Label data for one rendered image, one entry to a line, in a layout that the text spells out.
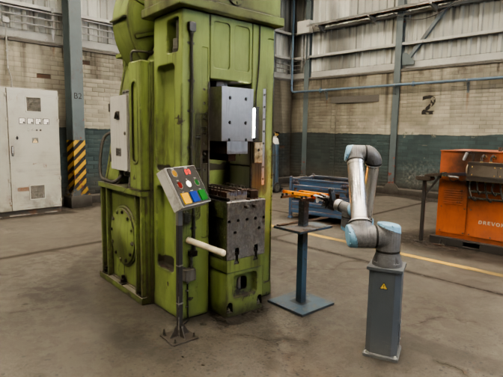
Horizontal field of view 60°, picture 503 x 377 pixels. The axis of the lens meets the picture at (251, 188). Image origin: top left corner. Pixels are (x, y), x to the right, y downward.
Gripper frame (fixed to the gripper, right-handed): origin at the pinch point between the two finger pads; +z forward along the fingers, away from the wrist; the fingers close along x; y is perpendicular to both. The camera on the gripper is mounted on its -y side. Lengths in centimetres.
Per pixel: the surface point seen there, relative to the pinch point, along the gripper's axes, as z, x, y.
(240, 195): 31, -54, 5
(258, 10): 66, -28, -135
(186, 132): 54, -92, -40
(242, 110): 42, -53, -59
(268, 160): 49, -12, -17
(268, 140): 52, -12, -34
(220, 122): 43, -72, -50
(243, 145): 38, -51, -33
